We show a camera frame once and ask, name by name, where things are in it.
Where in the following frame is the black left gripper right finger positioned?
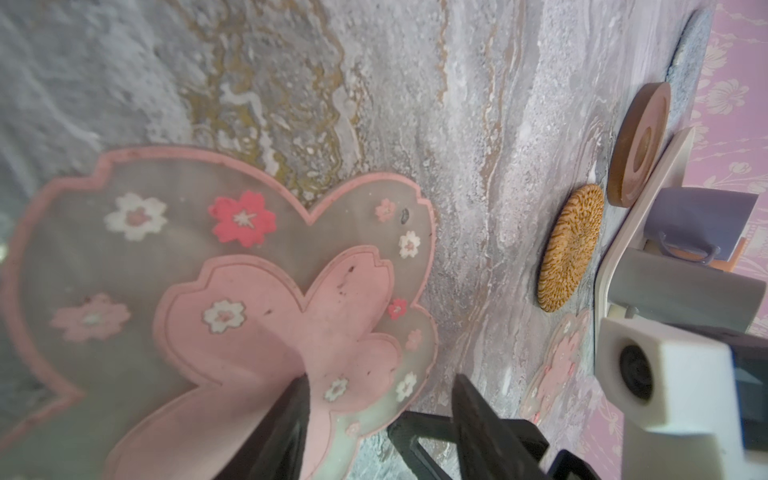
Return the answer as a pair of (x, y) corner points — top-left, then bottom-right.
(451, 374), (543, 479)

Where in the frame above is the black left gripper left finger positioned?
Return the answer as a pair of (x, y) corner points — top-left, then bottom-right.
(215, 375), (310, 480)

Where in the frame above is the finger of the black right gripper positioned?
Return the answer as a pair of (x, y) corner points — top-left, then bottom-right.
(547, 449), (600, 480)
(387, 411), (549, 479)

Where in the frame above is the pink flower coaster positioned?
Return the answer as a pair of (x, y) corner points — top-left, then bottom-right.
(1, 146), (438, 479)
(518, 310), (592, 425)

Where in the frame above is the grey ceramic mug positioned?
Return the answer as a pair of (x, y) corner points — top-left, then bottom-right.
(607, 249), (767, 333)

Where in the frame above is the woven rattan round coaster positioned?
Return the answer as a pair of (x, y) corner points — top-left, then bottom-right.
(537, 184), (605, 312)

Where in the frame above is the brown round wooden coaster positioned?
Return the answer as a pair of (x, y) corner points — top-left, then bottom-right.
(606, 82), (671, 208)

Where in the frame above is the blue woven round coaster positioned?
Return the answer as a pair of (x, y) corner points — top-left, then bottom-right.
(666, 9), (714, 130)

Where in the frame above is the cream rectangular tray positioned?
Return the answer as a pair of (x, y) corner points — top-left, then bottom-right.
(594, 127), (695, 340)

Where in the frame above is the purple ceramic mug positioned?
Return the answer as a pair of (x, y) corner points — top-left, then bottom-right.
(643, 187), (758, 265)

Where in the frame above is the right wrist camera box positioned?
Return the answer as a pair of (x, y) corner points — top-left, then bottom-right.
(595, 318), (767, 479)

